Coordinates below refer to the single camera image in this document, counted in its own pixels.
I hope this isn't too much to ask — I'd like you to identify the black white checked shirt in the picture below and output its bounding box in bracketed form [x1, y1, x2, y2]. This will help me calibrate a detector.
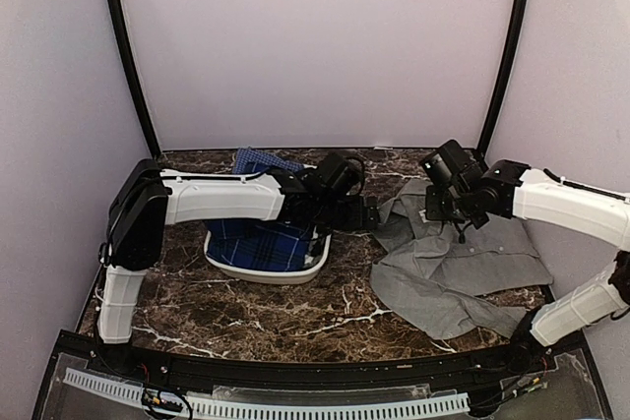
[302, 227, 328, 270]

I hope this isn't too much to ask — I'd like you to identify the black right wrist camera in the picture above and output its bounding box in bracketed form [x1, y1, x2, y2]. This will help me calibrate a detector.
[420, 140, 488, 193]

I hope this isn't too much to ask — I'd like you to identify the black frame post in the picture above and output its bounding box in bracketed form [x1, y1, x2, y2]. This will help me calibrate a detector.
[106, 0, 161, 158]
[475, 0, 528, 157]

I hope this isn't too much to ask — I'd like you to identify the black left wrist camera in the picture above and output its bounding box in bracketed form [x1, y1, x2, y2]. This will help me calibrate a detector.
[314, 152, 365, 197]

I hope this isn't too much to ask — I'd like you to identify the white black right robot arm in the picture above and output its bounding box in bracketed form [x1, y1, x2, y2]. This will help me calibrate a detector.
[421, 153, 629, 375]

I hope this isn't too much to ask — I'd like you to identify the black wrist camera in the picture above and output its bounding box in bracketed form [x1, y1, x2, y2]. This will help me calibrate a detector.
[420, 140, 488, 193]
[314, 152, 365, 197]

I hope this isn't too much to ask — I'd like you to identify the grey long sleeve shirt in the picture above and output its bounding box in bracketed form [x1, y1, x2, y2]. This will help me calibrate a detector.
[370, 179, 553, 339]

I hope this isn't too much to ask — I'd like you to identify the blue plaid shirt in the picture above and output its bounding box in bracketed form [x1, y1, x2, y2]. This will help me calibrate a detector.
[205, 218, 316, 272]

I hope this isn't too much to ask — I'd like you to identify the black right frame post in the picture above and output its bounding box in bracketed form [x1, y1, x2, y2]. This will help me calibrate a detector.
[475, 0, 528, 157]

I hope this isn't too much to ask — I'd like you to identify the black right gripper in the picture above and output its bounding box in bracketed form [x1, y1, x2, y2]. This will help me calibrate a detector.
[425, 184, 477, 220]

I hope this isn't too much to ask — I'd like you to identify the black left frame post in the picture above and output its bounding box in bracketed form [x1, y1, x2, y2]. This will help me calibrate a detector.
[106, 0, 161, 158]

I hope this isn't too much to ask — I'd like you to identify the white laundry basket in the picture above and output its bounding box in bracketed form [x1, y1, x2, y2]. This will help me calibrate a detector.
[203, 231, 332, 285]

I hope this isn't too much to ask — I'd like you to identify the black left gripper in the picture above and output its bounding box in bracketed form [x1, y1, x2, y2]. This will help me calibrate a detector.
[314, 195, 378, 232]

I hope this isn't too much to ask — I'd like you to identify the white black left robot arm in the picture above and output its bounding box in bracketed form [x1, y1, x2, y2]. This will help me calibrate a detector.
[96, 153, 379, 377]

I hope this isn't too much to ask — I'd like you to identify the blue small-check shirt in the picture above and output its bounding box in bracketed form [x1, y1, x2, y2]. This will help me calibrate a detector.
[231, 148, 306, 175]

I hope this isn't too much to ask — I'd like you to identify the white slotted cable duct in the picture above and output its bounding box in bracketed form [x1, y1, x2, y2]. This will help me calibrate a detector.
[63, 368, 470, 419]

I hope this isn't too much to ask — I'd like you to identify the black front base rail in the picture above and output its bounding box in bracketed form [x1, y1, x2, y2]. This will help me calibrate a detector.
[54, 330, 557, 392]

